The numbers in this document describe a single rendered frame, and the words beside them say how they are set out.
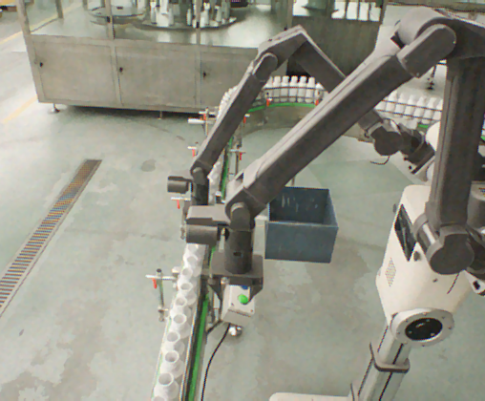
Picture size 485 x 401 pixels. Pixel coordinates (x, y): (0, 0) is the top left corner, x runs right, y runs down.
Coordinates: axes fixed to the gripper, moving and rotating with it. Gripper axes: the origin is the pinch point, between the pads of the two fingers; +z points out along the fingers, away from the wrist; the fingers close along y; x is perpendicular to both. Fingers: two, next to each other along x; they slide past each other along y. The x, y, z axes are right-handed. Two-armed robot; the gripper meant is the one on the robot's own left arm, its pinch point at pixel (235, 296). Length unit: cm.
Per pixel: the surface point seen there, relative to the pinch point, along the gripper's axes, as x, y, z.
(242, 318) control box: 21.5, 2.8, 32.3
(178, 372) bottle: -1.1, -12.6, 27.5
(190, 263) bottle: 33.8, -14.6, 23.7
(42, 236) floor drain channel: 173, -147, 139
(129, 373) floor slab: 68, -54, 140
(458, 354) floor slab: 96, 133, 138
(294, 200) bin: 116, 26, 52
